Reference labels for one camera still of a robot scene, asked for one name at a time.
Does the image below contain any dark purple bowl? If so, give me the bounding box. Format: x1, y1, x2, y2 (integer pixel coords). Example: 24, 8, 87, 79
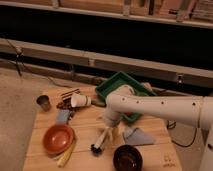
113, 145, 143, 171

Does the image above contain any yellow banana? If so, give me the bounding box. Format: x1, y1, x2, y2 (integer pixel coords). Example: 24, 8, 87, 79
57, 142, 76, 167

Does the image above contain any black cable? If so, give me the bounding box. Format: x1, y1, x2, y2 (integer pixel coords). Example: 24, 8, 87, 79
165, 120, 199, 148

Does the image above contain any grey folded cloth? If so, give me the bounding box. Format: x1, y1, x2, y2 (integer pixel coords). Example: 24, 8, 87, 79
123, 127, 155, 146

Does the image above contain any blue sponge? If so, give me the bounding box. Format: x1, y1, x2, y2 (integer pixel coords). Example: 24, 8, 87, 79
56, 110, 70, 124

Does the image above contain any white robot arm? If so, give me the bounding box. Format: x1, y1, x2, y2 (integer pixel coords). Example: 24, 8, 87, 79
102, 85, 213, 171

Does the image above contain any green tray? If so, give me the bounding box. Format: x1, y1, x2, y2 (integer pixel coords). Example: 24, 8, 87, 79
95, 72, 155, 123

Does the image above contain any dark metal cup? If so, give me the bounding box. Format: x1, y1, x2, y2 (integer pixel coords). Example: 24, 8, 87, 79
36, 95, 51, 112

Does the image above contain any white handled black dish brush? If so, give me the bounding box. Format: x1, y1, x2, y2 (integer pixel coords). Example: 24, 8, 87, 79
90, 129, 105, 155

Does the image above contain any orange bowl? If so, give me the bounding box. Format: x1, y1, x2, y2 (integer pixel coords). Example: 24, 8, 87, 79
42, 124, 74, 155

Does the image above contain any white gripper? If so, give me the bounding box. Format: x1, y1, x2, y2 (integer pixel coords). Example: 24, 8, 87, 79
102, 108, 121, 142

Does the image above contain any white paper cup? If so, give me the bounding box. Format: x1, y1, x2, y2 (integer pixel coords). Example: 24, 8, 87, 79
71, 93, 91, 108

